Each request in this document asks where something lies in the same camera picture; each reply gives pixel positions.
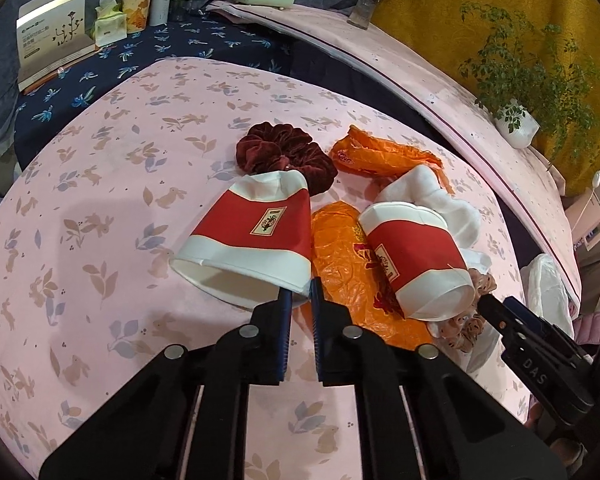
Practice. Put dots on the pink rabbit print sheet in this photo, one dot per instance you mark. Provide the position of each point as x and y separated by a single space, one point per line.
105 210

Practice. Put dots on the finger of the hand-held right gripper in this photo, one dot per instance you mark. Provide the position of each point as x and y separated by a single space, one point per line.
530 365
527 316

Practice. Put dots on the dark red velvet scrunchie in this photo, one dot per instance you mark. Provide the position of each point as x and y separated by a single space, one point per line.
280 145

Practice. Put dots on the pink padded jacket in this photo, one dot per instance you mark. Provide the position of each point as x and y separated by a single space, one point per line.
595 327

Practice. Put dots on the potted plant in white pot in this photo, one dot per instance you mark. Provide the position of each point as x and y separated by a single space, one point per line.
517 125

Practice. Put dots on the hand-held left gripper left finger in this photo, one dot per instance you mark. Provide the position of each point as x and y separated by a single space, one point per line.
283 332

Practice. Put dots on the green tissue pack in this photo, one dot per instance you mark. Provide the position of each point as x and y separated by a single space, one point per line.
110 25

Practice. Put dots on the navy leaf print cloth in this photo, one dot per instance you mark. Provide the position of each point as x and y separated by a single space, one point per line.
145 50

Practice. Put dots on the yellow curtain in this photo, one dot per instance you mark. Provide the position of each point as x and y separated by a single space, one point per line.
430 0

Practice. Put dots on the white sock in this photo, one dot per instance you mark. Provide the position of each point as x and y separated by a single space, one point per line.
452 212

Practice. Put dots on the white flower print box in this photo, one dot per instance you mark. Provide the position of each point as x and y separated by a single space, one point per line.
50 35

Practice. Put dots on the yellow patterned can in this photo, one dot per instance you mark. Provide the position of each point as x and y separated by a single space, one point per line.
136 10

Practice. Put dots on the white plastic bin bag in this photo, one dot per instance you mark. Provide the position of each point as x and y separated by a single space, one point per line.
547 285

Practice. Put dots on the pink device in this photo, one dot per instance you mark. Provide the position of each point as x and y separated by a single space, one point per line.
587 220

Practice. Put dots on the pink folded board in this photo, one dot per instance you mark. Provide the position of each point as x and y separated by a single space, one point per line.
405 65

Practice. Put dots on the orange plastic bag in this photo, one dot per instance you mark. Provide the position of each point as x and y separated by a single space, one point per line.
336 252
365 152

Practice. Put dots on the brown scrunchie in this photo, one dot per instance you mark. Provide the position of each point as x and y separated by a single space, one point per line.
461 336

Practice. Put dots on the red and white paper cup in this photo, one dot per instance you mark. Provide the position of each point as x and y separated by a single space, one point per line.
415 255
260 220

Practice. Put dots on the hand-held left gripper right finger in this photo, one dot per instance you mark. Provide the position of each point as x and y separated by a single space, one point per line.
319 332

